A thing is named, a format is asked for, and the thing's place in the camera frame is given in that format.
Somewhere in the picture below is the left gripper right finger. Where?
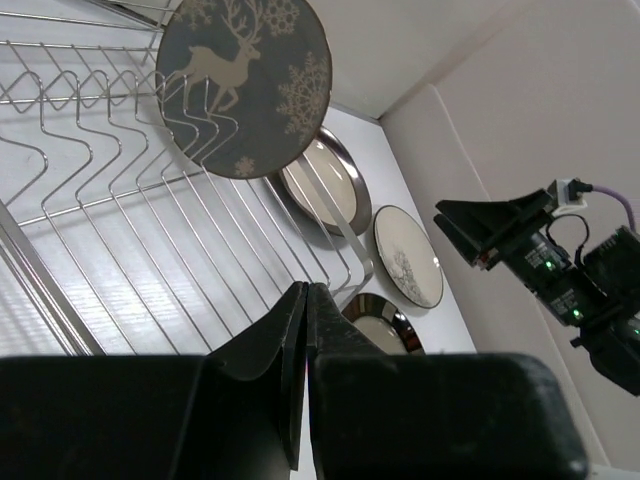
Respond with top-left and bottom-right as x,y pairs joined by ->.
306,283 -> 394,479

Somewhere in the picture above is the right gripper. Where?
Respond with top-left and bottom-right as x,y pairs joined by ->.
434,189 -> 635,328

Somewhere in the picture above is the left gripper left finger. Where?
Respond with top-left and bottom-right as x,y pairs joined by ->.
207,282 -> 306,470

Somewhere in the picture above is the wire dish rack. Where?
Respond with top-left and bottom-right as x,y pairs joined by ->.
1,1 -> 373,356

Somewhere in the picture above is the grey reindeer plate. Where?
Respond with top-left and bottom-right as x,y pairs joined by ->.
155,1 -> 333,179

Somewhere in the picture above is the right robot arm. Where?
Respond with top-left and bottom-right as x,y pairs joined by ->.
434,179 -> 639,396

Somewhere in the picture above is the cream plate with tree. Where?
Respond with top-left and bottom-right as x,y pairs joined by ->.
373,205 -> 444,309

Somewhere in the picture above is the brown rimmed cream plate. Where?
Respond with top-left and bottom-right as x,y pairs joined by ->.
278,127 -> 373,236

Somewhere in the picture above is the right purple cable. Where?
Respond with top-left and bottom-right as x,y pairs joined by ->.
582,184 -> 640,219

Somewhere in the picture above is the dark patterned rim plate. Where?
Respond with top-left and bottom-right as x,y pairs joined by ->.
342,292 -> 425,355

